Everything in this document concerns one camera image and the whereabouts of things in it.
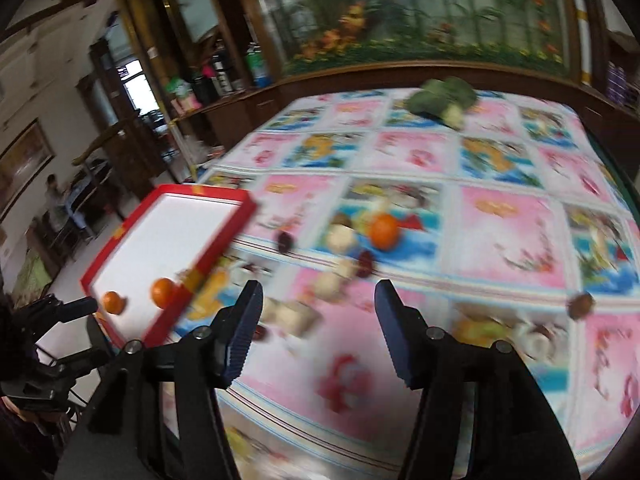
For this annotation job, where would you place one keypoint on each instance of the pale hexagonal cake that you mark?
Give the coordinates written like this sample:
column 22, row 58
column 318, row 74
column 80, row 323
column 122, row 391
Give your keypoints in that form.
column 340, row 239

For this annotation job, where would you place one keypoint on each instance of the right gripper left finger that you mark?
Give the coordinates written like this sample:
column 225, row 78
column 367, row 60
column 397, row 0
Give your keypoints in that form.
column 125, row 424

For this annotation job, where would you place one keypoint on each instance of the green snack bag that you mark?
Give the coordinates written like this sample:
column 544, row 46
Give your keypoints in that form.
column 182, row 97

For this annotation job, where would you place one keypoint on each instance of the seated person in background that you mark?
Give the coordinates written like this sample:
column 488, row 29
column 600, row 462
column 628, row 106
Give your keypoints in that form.
column 57, row 209

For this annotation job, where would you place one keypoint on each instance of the green plastic bottle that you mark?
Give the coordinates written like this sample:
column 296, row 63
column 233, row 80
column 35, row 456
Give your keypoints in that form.
column 257, row 65

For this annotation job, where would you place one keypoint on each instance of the wooden glass display cabinet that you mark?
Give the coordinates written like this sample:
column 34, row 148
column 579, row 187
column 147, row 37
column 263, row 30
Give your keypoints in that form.
column 554, row 49

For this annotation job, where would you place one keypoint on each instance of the green leafy bok choy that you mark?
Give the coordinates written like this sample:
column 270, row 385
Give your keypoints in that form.
column 445, row 101

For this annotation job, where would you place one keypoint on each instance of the red gift box tray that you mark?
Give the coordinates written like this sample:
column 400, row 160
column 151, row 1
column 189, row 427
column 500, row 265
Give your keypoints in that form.
column 179, row 231

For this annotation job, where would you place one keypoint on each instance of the small tangerine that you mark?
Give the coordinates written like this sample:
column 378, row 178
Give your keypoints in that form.
column 113, row 303

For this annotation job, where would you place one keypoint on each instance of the purple bottles on shelf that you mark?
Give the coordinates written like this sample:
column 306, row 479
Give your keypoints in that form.
column 616, row 87

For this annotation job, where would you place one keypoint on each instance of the dark red jujube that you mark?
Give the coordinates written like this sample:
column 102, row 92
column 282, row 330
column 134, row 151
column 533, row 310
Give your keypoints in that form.
column 365, row 264
column 285, row 242

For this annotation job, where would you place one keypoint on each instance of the square tan cake piece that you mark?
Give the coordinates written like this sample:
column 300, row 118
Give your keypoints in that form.
column 346, row 268

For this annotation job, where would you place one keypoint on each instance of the large orange tangerine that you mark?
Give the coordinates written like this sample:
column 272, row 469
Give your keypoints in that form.
column 384, row 232

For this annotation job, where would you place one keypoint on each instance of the framed wall painting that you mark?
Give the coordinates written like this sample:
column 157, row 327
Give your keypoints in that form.
column 22, row 160

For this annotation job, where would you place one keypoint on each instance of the colourful fruit print tablecloth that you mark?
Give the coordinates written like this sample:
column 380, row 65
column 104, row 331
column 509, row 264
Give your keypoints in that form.
column 515, row 228

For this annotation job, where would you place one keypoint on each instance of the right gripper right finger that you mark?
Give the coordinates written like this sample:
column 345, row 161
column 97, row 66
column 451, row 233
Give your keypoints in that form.
column 515, row 434

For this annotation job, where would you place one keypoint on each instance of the beige rectangular cake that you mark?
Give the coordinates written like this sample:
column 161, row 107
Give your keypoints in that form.
column 296, row 319

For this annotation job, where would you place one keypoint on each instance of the brown round longan fruit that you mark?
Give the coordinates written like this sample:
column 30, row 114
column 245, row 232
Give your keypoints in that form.
column 342, row 219

